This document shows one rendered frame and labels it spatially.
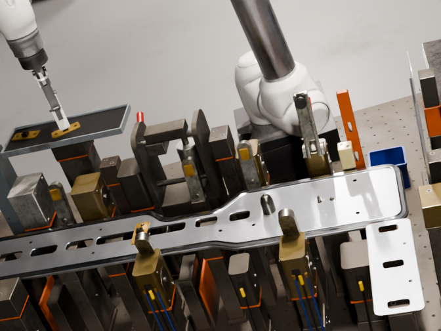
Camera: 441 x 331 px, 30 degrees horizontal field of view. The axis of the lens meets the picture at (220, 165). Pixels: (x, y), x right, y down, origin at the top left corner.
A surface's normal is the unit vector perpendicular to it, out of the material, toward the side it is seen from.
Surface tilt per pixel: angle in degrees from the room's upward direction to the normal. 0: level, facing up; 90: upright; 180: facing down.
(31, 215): 90
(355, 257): 0
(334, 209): 0
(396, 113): 0
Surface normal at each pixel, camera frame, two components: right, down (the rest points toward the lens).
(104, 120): -0.28, -0.80
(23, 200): -0.08, 0.57
